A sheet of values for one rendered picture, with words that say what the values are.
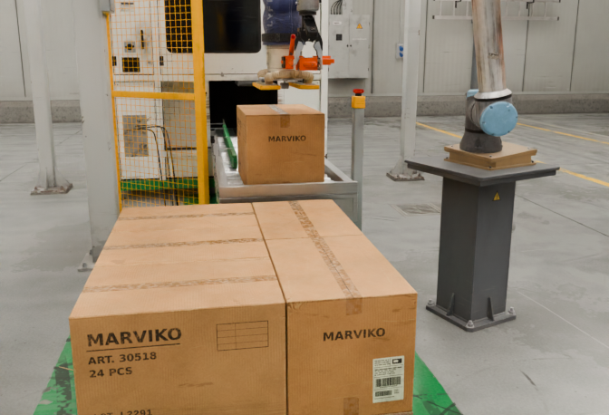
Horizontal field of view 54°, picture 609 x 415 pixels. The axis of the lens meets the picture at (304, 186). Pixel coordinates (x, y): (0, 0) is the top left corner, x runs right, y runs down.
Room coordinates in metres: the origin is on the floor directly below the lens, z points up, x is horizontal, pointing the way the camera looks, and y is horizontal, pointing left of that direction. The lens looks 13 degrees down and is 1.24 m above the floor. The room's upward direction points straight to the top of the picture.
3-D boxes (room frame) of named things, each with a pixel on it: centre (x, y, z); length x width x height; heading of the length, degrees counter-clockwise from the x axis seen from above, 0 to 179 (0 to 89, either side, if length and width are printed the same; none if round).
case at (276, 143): (3.26, 0.15, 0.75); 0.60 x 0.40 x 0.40; 11
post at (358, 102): (3.54, -0.32, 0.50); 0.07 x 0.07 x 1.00; 10
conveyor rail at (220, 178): (3.99, 0.59, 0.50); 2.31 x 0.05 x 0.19; 10
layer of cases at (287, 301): (2.17, 0.25, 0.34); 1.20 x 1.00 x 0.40; 10
